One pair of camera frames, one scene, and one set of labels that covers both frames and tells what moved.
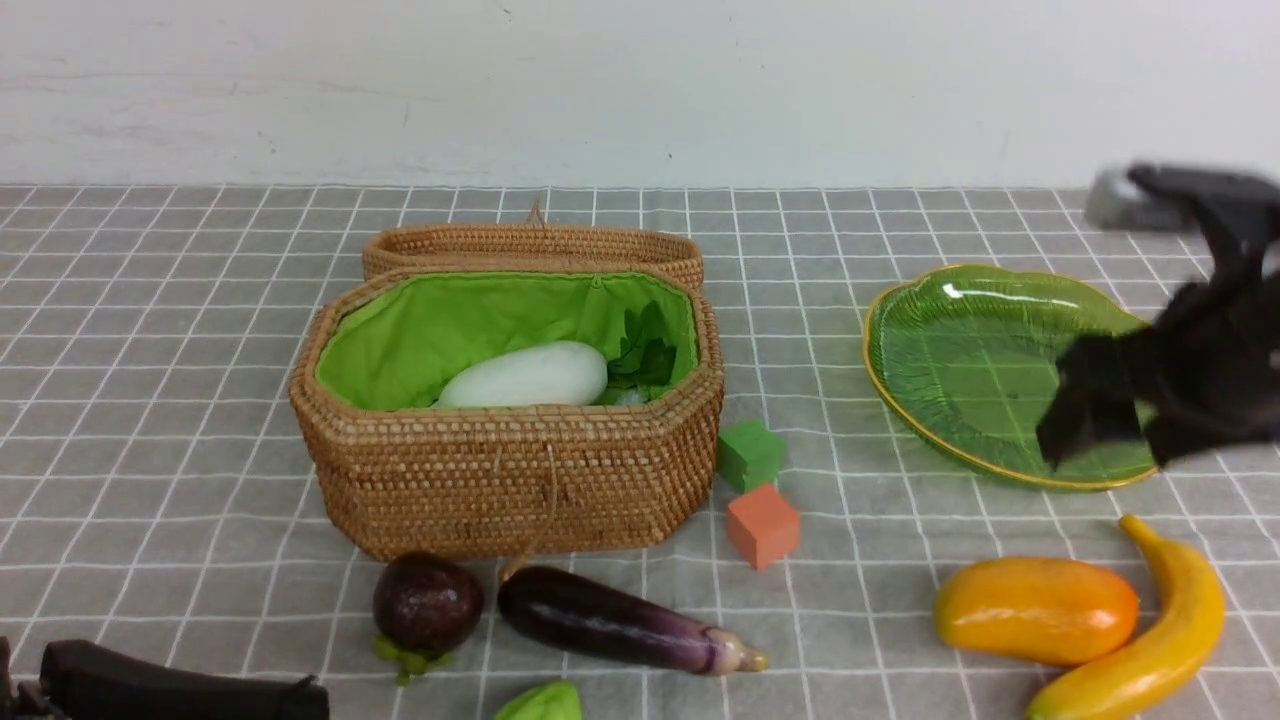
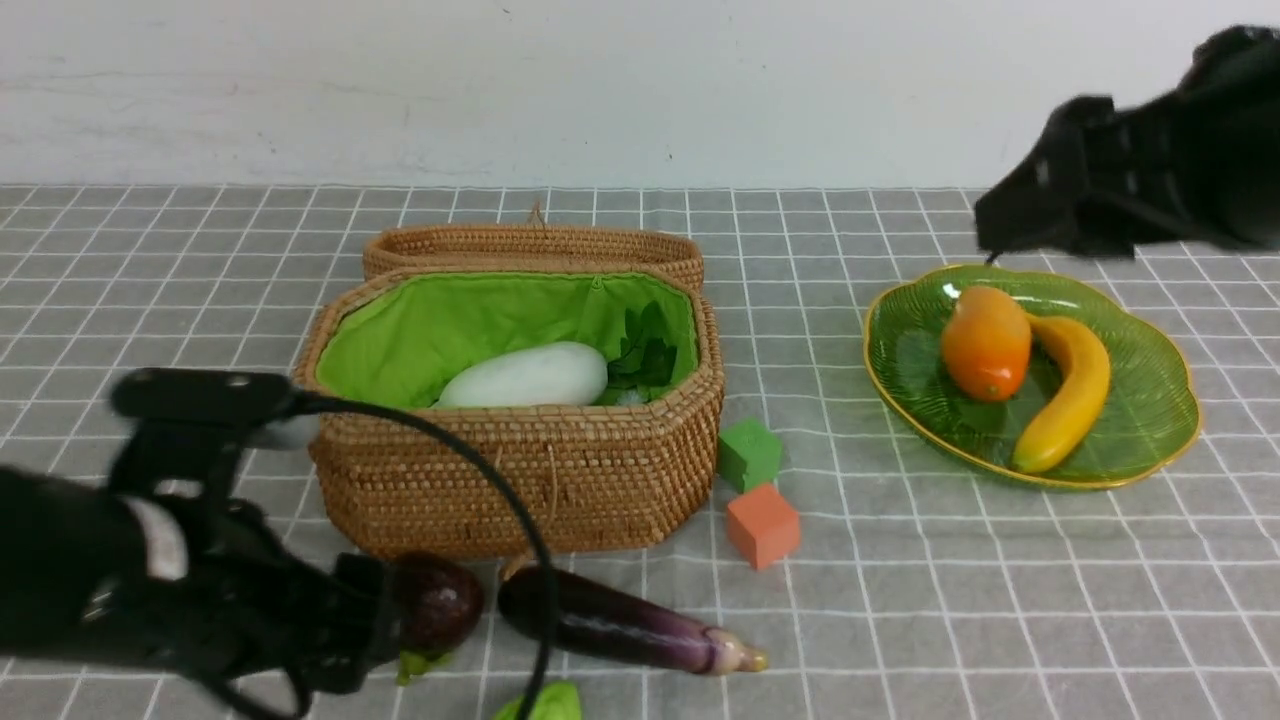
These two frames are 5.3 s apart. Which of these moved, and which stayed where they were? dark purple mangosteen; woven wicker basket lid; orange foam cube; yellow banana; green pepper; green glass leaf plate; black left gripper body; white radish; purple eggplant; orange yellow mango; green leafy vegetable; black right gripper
Moved: black right gripper; yellow banana; black left gripper body; orange yellow mango
Stayed: green leafy vegetable; dark purple mangosteen; green pepper; purple eggplant; woven wicker basket lid; green glass leaf plate; white radish; orange foam cube
